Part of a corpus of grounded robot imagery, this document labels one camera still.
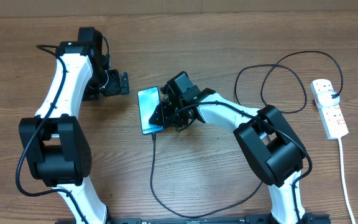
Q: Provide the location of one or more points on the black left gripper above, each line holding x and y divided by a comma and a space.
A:
115, 86

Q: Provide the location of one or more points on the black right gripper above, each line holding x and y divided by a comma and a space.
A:
165, 119

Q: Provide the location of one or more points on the blue Galaxy smartphone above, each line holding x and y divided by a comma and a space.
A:
148, 99

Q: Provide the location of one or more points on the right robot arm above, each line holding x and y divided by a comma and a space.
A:
271, 148

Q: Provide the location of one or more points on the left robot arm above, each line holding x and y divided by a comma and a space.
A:
56, 156

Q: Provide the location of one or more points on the white charger plug adapter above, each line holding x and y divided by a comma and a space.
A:
327, 98

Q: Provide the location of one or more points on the white power strip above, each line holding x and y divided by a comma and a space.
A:
332, 118

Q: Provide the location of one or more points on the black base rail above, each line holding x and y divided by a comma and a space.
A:
248, 219

